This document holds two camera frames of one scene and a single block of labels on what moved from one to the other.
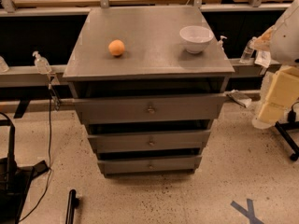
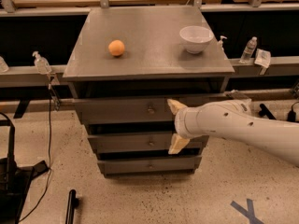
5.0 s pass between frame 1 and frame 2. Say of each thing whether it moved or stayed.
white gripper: moved
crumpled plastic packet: stayed
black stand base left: stayed
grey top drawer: stayed
